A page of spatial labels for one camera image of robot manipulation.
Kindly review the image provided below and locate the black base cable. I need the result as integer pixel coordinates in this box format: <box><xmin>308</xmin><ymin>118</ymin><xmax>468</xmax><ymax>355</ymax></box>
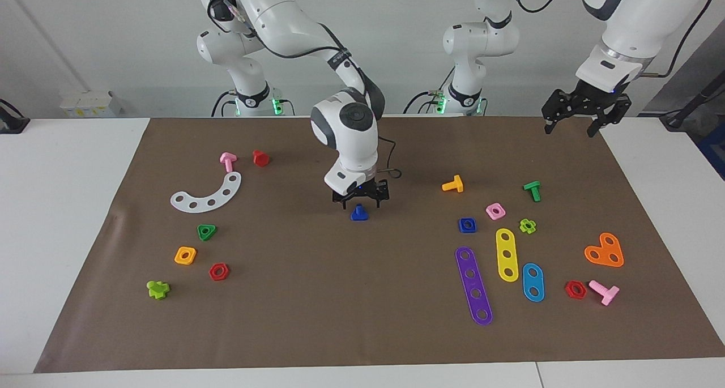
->
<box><xmin>403</xmin><ymin>91</ymin><xmax>448</xmax><ymax>115</ymax></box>
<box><xmin>211</xmin><ymin>91</ymin><xmax>238</xmax><ymax>118</ymax></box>

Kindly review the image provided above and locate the black stand pole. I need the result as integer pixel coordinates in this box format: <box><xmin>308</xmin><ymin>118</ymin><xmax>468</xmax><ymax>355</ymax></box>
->
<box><xmin>660</xmin><ymin>82</ymin><xmax>725</xmax><ymax>132</ymax></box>

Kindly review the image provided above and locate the yellow three-hole plastic strip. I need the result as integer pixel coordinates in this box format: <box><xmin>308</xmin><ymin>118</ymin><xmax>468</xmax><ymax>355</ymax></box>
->
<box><xmin>496</xmin><ymin>228</ymin><xmax>520</xmax><ymax>283</ymax></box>

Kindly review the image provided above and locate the purple four-hole plastic strip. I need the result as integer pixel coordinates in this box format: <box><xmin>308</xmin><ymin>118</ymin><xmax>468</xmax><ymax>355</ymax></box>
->
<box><xmin>455</xmin><ymin>246</ymin><xmax>493</xmax><ymax>326</ymax></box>

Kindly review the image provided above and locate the black clamp device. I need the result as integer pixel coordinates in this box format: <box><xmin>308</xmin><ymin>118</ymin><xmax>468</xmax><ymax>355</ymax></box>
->
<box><xmin>0</xmin><ymin>98</ymin><xmax>30</xmax><ymax>135</ymax></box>

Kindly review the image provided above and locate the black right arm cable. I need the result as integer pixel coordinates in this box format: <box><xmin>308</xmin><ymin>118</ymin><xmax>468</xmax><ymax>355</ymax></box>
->
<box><xmin>207</xmin><ymin>0</ymin><xmax>403</xmax><ymax>180</ymax></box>

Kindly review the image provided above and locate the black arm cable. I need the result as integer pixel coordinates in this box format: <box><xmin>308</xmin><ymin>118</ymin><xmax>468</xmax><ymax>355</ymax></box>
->
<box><xmin>513</xmin><ymin>0</ymin><xmax>715</xmax><ymax>77</ymax></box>
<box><xmin>207</xmin><ymin>0</ymin><xmax>403</xmax><ymax>180</ymax></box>

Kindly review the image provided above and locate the blue crate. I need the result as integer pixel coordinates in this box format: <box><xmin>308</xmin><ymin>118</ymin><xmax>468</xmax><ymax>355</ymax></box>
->
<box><xmin>698</xmin><ymin>136</ymin><xmax>725</xmax><ymax>180</ymax></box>

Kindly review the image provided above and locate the orange three-hole angled plate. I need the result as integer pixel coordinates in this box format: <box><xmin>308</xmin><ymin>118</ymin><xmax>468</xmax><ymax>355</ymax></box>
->
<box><xmin>584</xmin><ymin>232</ymin><xmax>625</xmax><ymax>268</ymax></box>

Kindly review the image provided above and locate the white curved five-hole plate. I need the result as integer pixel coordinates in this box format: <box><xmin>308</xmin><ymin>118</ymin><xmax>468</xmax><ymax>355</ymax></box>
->
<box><xmin>170</xmin><ymin>171</ymin><xmax>242</xmax><ymax>214</ymax></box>

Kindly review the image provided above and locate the brown table mat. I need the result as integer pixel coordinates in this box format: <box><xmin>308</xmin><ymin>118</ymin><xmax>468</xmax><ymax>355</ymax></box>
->
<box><xmin>33</xmin><ymin>116</ymin><xmax>725</xmax><ymax>374</ymax></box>

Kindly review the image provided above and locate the white socket box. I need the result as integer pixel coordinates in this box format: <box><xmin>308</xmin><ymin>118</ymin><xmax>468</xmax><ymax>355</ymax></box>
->
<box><xmin>59</xmin><ymin>89</ymin><xmax>122</xmax><ymax>118</ymax></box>

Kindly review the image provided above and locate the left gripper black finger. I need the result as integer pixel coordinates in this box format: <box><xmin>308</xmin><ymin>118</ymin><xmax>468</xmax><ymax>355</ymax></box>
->
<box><xmin>587</xmin><ymin>104</ymin><xmax>632</xmax><ymax>138</ymax></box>
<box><xmin>541</xmin><ymin>91</ymin><xmax>568</xmax><ymax>135</ymax></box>

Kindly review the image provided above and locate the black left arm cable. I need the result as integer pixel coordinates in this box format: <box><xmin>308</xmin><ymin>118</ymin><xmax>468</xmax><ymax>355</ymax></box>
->
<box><xmin>513</xmin><ymin>0</ymin><xmax>715</xmax><ymax>77</ymax></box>

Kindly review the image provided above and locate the blue two-hole plastic strip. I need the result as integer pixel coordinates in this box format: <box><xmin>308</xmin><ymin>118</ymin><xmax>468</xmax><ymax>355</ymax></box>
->
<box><xmin>522</xmin><ymin>263</ymin><xmax>545</xmax><ymax>303</ymax></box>

